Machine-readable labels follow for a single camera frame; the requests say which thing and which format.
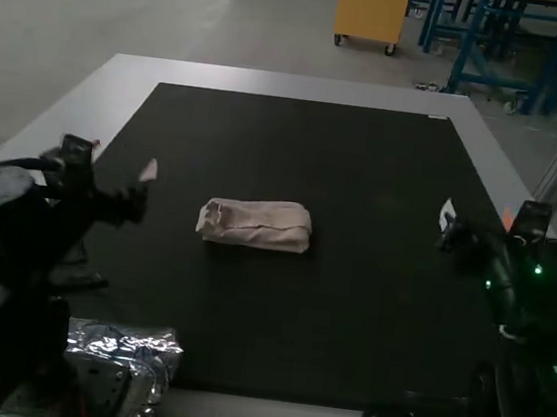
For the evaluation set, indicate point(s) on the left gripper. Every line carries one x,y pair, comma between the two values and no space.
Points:
120,205

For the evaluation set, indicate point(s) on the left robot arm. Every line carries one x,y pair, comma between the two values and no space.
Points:
14,229

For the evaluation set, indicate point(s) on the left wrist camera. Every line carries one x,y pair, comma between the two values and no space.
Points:
77,153

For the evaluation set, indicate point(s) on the pale towel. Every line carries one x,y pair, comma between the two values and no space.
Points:
256,223

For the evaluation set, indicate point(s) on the black mat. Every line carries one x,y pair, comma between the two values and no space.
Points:
314,162

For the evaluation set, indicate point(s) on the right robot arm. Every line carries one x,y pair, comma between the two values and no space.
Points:
547,320

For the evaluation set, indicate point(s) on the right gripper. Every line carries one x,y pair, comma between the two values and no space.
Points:
465,247

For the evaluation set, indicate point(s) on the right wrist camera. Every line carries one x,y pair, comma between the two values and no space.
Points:
534,217

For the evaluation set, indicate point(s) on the blue metal frame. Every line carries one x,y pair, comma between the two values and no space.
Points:
545,73
434,15

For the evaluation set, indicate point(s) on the yellow wheeled cabinet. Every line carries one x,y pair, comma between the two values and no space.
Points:
372,8

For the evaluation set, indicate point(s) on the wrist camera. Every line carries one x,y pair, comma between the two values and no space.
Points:
77,153
534,217

